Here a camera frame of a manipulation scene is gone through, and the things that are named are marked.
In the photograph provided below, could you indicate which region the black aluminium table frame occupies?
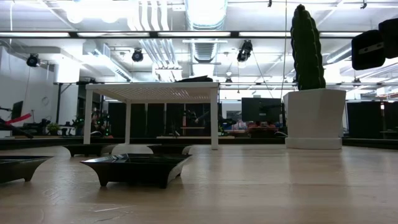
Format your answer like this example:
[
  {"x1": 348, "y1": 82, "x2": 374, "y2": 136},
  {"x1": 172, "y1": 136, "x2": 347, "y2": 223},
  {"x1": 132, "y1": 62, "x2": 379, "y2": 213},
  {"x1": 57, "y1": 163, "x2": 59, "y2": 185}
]
[{"x1": 0, "y1": 136, "x2": 398, "y2": 151}]

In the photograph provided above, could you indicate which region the black partition panel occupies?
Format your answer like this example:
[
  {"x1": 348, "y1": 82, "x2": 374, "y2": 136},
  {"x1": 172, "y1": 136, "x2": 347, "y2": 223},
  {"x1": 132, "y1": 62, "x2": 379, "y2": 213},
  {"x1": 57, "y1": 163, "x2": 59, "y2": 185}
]
[{"x1": 346, "y1": 101, "x2": 398, "y2": 138}]

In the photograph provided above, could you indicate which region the black spotlight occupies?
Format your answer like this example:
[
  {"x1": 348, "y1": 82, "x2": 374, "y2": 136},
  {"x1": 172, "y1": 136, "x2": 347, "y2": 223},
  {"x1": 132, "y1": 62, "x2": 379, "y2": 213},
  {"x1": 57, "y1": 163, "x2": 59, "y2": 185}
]
[
  {"x1": 131, "y1": 48, "x2": 144, "y2": 63},
  {"x1": 26, "y1": 53, "x2": 40, "y2": 68},
  {"x1": 236, "y1": 39, "x2": 254, "y2": 62}
]

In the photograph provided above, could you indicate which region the black wavy square plate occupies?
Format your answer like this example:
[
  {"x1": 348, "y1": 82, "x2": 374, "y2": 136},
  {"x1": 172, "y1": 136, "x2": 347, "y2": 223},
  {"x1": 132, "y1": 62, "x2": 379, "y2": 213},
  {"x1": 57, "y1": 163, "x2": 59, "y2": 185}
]
[{"x1": 183, "y1": 75, "x2": 214, "y2": 83}]

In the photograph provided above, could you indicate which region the black beam with light strips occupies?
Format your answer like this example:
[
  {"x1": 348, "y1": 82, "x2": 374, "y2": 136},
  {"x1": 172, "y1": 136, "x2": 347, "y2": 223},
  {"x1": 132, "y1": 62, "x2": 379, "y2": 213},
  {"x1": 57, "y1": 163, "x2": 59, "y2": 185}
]
[{"x1": 0, "y1": 30, "x2": 398, "y2": 39}]

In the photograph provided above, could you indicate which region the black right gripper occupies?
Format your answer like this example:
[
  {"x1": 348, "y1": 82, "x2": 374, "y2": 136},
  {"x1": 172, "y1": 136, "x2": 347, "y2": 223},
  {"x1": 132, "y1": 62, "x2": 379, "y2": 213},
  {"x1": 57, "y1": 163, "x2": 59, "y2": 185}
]
[{"x1": 351, "y1": 17, "x2": 398, "y2": 71}]

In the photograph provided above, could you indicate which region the black small square plate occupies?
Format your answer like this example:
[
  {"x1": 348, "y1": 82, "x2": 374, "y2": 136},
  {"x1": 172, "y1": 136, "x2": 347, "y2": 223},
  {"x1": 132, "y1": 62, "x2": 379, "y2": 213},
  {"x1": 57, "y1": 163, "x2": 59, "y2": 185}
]
[
  {"x1": 147, "y1": 144, "x2": 194, "y2": 156},
  {"x1": 0, "y1": 155, "x2": 53, "y2": 184},
  {"x1": 80, "y1": 152, "x2": 193, "y2": 189},
  {"x1": 63, "y1": 143, "x2": 116, "y2": 157}
]

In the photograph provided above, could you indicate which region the red strap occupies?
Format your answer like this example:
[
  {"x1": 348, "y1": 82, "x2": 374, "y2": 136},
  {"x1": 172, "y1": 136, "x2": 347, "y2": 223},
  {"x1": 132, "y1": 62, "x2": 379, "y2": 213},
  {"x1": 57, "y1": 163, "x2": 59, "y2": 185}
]
[{"x1": 4, "y1": 113, "x2": 32, "y2": 125}]

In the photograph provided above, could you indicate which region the white perforated shelf riser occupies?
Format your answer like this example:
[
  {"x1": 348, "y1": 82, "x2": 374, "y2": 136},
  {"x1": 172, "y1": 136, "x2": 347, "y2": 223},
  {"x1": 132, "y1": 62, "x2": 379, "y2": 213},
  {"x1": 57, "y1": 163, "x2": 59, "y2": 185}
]
[{"x1": 83, "y1": 82, "x2": 220, "y2": 151}]

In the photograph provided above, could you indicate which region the green cactus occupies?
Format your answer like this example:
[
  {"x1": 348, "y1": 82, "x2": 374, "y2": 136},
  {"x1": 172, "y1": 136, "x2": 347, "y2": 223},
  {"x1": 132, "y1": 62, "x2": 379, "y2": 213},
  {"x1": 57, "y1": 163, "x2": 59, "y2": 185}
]
[{"x1": 290, "y1": 3, "x2": 326, "y2": 91}]

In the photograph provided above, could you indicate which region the large black computer monitor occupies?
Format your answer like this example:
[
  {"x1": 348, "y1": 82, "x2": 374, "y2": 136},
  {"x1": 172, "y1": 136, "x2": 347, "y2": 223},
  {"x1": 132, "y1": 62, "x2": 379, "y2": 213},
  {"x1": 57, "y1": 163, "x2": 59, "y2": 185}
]
[{"x1": 241, "y1": 97, "x2": 282, "y2": 123}]

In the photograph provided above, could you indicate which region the small black computer monitor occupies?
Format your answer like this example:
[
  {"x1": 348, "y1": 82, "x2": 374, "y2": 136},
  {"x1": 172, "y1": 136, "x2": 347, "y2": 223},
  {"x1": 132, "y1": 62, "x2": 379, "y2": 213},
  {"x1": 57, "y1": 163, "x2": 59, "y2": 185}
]
[{"x1": 11, "y1": 100, "x2": 24, "y2": 121}]

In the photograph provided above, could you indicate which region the small potted plant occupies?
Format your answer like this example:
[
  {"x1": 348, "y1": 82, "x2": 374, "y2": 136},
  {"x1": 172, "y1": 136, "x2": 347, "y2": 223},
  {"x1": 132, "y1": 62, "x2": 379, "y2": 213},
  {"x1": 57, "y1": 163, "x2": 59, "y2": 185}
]
[{"x1": 45, "y1": 122, "x2": 62, "y2": 135}]

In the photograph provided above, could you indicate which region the white hexagonal plant pot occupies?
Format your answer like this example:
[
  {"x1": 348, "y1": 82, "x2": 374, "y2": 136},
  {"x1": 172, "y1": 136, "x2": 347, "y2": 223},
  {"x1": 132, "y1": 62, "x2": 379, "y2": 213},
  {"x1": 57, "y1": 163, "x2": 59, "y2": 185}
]
[{"x1": 282, "y1": 88, "x2": 348, "y2": 151}]

